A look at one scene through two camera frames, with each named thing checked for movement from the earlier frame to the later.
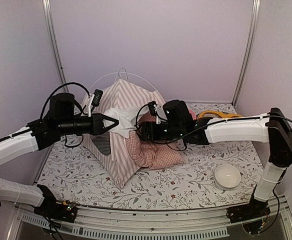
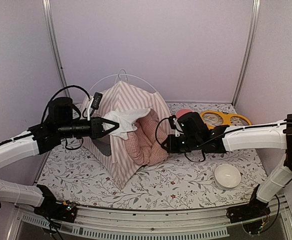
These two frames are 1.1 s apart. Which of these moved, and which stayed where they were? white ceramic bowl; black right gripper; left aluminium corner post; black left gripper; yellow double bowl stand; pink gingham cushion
Moved: pink gingham cushion; black right gripper
Stayed: black left gripper; white ceramic bowl; left aluminium corner post; yellow double bowl stand
